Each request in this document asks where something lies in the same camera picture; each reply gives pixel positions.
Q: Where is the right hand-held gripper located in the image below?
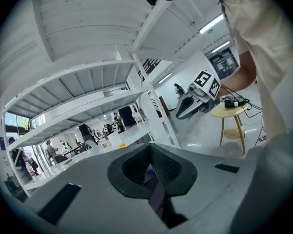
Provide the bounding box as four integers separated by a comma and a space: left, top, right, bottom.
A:
175, 69, 222, 120

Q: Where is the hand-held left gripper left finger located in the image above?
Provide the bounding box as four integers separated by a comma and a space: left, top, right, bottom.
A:
21, 142, 169, 234

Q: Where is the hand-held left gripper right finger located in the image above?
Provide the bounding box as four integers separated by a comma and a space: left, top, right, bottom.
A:
150, 127, 293, 234

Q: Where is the person's right forearm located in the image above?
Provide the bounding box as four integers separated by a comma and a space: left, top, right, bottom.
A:
218, 50, 259, 97

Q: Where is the ceiling strip light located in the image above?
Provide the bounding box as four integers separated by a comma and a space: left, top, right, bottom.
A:
210, 40, 231, 54
199, 13, 226, 35
157, 72, 173, 84

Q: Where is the round wooden stool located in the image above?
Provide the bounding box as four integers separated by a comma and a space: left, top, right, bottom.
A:
210, 103, 251, 155

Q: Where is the black electronic device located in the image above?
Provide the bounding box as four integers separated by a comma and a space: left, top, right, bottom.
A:
223, 97, 246, 109

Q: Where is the dark staircase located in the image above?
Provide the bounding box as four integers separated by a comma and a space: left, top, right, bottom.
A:
138, 58, 162, 78

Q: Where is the person's beige shirt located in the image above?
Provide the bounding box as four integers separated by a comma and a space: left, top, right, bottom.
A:
214, 0, 293, 141

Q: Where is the white metal shelving unit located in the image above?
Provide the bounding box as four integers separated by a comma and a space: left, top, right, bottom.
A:
1, 0, 236, 197

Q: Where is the dark wall screen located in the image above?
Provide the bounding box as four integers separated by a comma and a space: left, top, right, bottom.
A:
208, 49, 241, 80

